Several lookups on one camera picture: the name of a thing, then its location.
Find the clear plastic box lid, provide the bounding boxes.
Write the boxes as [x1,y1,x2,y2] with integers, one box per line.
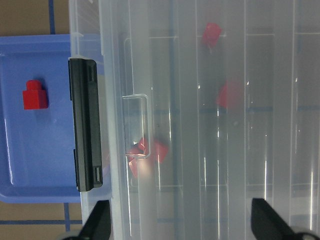
[68,0,320,240]

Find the blue plastic tray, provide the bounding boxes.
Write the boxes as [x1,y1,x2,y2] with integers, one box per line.
[0,34,103,203]

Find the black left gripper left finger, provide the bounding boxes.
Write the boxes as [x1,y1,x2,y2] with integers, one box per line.
[77,200,111,240]

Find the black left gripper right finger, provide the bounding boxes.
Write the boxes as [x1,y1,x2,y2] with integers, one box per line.
[250,198,308,240]

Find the black box latch handle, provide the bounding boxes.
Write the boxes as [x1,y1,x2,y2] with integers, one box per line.
[68,58,103,192]

